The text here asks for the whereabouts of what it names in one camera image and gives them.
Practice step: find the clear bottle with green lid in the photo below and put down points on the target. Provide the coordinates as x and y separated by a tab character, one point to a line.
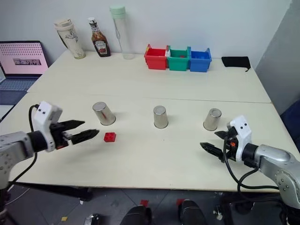
122	32

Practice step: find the ketchup bottle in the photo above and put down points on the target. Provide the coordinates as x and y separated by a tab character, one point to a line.
100	42

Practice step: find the open laptop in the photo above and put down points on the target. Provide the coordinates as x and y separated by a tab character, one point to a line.
21	61

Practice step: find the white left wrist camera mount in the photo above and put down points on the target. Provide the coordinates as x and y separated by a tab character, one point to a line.
44	117

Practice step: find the green plastic bin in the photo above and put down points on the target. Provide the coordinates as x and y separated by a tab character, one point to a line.
178	62

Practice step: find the blue plastic bin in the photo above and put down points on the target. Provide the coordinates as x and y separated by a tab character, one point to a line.
199	63

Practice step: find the black rounded shape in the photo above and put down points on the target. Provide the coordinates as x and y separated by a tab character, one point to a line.
138	215
191	213

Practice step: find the beige printed tumbler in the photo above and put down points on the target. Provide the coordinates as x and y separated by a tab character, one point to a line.
71	39

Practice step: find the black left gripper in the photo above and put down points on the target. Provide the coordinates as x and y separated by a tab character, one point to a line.
59	138

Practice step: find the black table frame bar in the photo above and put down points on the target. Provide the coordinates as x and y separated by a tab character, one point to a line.
58	191

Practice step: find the steel cup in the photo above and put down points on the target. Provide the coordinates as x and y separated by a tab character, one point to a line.
104	114
160	118
212	120

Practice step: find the caster wheel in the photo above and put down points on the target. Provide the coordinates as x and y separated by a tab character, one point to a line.
218	213

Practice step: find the blue chair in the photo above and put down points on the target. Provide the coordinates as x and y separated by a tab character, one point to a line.
291	126

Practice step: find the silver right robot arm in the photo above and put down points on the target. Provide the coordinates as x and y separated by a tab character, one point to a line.
276	164

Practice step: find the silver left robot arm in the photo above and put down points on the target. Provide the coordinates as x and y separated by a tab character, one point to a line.
14	145

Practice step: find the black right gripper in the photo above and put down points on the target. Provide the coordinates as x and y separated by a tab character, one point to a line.
230	150

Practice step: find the red toy brick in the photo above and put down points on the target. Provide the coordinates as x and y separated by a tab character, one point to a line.
110	137

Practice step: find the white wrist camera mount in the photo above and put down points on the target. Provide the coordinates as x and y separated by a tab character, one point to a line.
44	117
242	136

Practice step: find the red plastic bin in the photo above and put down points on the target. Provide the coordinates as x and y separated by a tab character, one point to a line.
155	61

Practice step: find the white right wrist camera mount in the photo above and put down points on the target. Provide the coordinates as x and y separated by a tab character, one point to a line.
242	136

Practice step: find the black cloth pouch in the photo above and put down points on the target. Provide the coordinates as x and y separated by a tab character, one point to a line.
235	62

